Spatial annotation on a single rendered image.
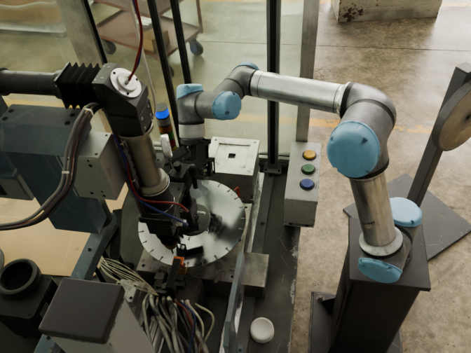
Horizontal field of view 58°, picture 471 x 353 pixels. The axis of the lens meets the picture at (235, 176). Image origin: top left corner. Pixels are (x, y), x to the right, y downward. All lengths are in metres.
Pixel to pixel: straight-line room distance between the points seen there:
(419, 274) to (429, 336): 0.80
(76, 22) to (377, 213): 1.09
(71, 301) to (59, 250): 1.35
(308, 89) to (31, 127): 0.66
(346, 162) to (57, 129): 0.60
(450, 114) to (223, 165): 0.91
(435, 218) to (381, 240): 1.44
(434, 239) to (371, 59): 1.76
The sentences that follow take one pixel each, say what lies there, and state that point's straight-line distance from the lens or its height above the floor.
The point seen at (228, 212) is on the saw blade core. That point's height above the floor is 0.95.
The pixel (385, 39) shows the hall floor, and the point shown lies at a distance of 4.05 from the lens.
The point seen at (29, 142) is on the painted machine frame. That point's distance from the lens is 0.85.
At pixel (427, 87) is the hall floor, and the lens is 3.55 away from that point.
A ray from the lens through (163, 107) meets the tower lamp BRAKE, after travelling 1.39.
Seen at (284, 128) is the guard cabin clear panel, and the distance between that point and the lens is 1.61.
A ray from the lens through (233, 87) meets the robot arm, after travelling 1.19.
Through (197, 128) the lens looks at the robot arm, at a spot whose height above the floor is 1.20.
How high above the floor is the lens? 2.00
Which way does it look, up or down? 48 degrees down
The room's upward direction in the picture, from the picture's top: 5 degrees counter-clockwise
